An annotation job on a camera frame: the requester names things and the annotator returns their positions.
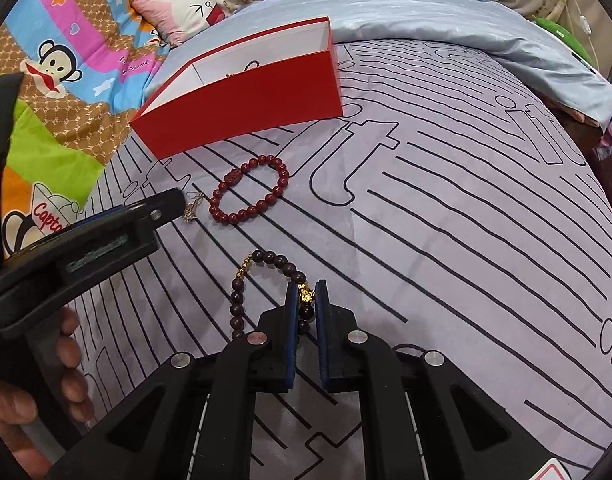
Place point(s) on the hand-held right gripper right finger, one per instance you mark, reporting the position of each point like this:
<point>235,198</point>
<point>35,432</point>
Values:
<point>322,335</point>

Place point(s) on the colourful monkey printed blanket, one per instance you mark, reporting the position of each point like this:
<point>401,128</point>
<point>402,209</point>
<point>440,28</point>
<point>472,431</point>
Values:
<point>86,60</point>

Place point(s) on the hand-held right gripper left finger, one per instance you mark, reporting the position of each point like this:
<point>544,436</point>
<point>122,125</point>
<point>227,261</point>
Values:
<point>288,335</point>

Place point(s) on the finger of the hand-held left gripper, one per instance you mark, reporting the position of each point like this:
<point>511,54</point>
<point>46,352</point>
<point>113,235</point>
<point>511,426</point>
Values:
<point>146,210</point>

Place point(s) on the small silver pendant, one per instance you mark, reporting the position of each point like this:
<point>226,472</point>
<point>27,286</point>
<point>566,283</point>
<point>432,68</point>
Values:
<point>191,212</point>

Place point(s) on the light blue blanket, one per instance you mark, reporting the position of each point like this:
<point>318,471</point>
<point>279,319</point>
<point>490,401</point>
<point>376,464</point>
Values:
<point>436,20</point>

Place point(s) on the green object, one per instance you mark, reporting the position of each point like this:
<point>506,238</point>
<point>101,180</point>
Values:
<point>561,30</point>

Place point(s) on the person's left hand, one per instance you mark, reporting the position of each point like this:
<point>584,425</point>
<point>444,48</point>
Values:
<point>68,355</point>

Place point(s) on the white and red packet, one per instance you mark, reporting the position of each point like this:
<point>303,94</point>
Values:
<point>551,471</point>

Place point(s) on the pink rabbit pillow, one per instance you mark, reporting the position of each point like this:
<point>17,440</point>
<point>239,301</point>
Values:
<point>181,10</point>

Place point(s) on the red cardboard box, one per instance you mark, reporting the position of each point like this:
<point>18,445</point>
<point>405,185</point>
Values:
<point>246,105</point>

